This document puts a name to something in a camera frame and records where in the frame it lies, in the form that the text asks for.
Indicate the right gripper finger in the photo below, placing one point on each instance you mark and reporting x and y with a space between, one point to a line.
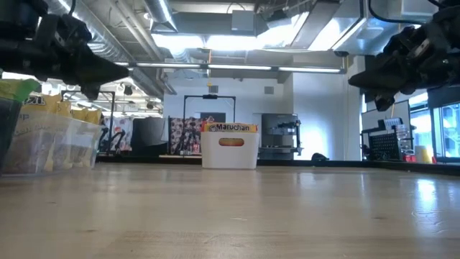
388 88
388 73

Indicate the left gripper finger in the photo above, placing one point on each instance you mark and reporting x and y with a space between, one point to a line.
97 77
100 64

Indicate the lime chili shrimp noodle pack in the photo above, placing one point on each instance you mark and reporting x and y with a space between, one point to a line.
18 90

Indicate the black ceiling spotlight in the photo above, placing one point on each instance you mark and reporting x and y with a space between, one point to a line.
128 90

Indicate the white patterned fabric panel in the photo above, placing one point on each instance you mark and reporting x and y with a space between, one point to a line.
120 126

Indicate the black pegboard rack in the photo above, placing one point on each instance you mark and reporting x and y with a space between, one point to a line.
384 145

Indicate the clear plastic bin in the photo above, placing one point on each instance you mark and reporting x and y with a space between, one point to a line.
95 144

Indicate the glass window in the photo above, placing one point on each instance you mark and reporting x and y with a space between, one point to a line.
449 133

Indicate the yellow cylinder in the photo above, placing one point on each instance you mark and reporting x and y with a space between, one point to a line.
426 155

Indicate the dark grey cover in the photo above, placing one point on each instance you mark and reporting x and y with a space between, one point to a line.
149 135

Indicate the ceiling light strip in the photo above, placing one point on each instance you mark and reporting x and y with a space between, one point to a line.
305 69

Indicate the black dome object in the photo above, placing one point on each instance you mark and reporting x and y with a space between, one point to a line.
319 157

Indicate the dark patterned fabric panel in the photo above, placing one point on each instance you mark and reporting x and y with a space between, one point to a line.
179 136

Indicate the dark smoked plastic bin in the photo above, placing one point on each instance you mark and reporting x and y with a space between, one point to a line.
7 144

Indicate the white plastic bin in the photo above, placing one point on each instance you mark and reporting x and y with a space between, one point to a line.
215 158

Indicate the grey ceiling box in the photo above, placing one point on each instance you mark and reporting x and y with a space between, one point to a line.
243 21

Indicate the silver spiral ceiling duct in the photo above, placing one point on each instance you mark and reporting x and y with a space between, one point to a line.
108 48

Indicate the black metal stand frame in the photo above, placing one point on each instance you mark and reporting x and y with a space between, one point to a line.
112 118
209 96

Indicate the silver rectangular ceiling duct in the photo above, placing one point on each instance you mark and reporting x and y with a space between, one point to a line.
323 32

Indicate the black metal table frame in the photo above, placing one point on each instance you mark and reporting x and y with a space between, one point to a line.
323 162

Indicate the grey wall speaker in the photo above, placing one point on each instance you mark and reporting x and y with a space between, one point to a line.
213 89
269 90

